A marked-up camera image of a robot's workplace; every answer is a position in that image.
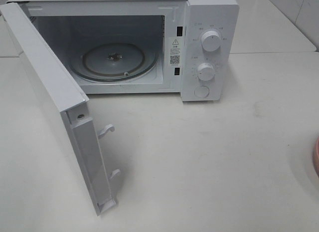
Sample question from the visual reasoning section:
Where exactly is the pink round plate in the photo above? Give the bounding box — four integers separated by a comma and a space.
313, 138, 319, 177

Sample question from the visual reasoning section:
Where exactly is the white microwave door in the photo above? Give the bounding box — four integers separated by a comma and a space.
0, 2, 121, 216

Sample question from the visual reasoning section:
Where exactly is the glass microwave turntable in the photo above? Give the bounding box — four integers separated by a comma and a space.
69, 36, 162, 82

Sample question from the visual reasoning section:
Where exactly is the white microwave oven body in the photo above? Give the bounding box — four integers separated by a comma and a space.
5, 0, 239, 101

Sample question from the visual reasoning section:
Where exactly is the white timer knob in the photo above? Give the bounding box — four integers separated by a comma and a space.
197, 63, 216, 81

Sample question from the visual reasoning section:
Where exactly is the upper white power knob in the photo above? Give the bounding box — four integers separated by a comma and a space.
200, 28, 222, 52

